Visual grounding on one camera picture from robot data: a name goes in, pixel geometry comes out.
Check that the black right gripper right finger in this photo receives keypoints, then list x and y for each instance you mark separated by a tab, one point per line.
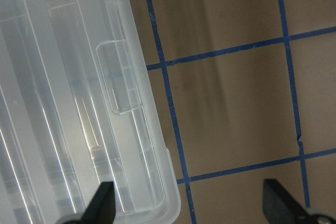
279	207

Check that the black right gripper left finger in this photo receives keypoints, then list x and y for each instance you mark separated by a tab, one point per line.
101	203

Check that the clear plastic box lid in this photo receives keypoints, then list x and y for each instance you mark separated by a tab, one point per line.
78	117

